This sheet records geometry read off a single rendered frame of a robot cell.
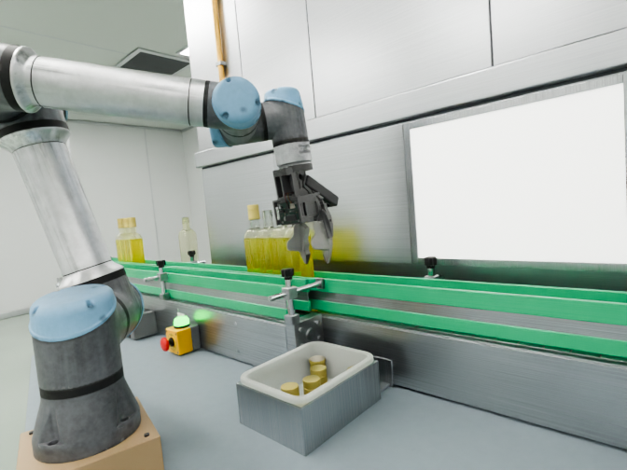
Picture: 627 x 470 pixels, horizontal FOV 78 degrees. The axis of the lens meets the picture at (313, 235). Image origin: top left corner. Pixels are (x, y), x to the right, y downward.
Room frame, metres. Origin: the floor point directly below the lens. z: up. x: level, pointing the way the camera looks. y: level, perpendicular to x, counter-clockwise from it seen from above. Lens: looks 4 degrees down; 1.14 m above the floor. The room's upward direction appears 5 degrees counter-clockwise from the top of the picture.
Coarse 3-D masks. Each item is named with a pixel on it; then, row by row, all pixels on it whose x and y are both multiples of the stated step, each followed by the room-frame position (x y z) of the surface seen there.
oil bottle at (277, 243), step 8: (272, 232) 1.08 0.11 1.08; (280, 232) 1.06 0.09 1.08; (272, 240) 1.08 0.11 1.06; (280, 240) 1.05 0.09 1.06; (272, 248) 1.08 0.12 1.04; (280, 248) 1.06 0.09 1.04; (272, 256) 1.08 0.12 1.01; (280, 256) 1.06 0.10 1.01; (272, 264) 1.08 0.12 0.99; (280, 264) 1.06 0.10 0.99; (280, 272) 1.06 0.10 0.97
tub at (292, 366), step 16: (288, 352) 0.80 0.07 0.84; (304, 352) 0.83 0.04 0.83; (320, 352) 0.84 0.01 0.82; (336, 352) 0.81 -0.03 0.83; (352, 352) 0.78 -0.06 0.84; (368, 352) 0.76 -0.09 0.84; (256, 368) 0.73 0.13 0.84; (272, 368) 0.76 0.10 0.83; (288, 368) 0.79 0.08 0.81; (304, 368) 0.82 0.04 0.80; (336, 368) 0.81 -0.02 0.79; (352, 368) 0.69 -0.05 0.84; (256, 384) 0.66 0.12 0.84; (272, 384) 0.75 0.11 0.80; (336, 384) 0.65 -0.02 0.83; (288, 400) 0.61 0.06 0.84; (304, 400) 0.60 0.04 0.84
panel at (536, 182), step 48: (576, 96) 0.72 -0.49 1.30; (432, 144) 0.91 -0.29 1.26; (480, 144) 0.83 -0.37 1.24; (528, 144) 0.77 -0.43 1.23; (576, 144) 0.72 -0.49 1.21; (624, 144) 0.67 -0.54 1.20; (432, 192) 0.91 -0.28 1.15; (480, 192) 0.84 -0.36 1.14; (528, 192) 0.77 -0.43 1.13; (576, 192) 0.72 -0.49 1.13; (624, 192) 0.67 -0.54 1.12; (432, 240) 0.92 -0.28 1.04; (480, 240) 0.84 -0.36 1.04; (528, 240) 0.78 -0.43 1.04; (576, 240) 0.72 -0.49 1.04; (624, 240) 0.67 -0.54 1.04
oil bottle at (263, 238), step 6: (264, 228) 1.11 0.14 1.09; (270, 228) 1.10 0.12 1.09; (258, 234) 1.12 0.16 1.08; (264, 234) 1.10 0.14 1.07; (270, 234) 1.09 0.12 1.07; (258, 240) 1.12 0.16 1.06; (264, 240) 1.10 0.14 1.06; (270, 240) 1.09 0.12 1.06; (258, 246) 1.12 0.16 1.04; (264, 246) 1.10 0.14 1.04; (270, 246) 1.09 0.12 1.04; (258, 252) 1.12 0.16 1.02; (264, 252) 1.10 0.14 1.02; (270, 252) 1.09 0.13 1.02; (264, 258) 1.10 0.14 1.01; (270, 258) 1.09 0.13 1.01; (264, 264) 1.11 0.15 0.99; (270, 264) 1.09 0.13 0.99; (264, 270) 1.11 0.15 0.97; (270, 270) 1.09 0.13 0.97
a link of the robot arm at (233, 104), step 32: (0, 64) 0.57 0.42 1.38; (32, 64) 0.59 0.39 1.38; (64, 64) 0.60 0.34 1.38; (96, 64) 0.62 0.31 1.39; (0, 96) 0.58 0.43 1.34; (32, 96) 0.59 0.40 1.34; (64, 96) 0.60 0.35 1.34; (96, 96) 0.60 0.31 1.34; (128, 96) 0.61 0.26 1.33; (160, 96) 0.61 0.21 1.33; (192, 96) 0.62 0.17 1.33; (224, 96) 0.61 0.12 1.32; (256, 96) 0.62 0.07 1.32; (224, 128) 0.66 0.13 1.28
